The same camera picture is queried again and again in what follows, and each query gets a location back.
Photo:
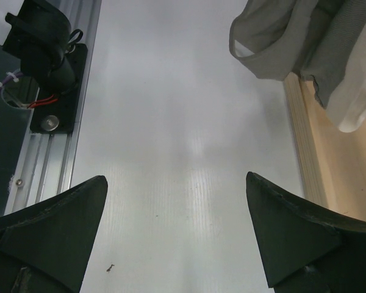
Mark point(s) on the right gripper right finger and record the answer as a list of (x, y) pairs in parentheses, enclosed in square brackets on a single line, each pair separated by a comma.
[(303, 246)]

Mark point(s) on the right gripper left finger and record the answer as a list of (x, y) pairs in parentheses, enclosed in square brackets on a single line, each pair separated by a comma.
[(46, 247)]

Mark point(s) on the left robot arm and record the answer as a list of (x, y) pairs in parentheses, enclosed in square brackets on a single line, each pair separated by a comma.
[(7, 6)]

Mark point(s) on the wooden clothes rack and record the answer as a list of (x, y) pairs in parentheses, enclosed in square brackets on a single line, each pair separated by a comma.
[(332, 163)]

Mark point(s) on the aluminium mounting rail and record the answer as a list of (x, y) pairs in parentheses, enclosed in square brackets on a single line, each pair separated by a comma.
[(46, 161)]

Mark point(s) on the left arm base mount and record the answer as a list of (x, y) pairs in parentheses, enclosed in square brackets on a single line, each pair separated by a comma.
[(53, 56)]

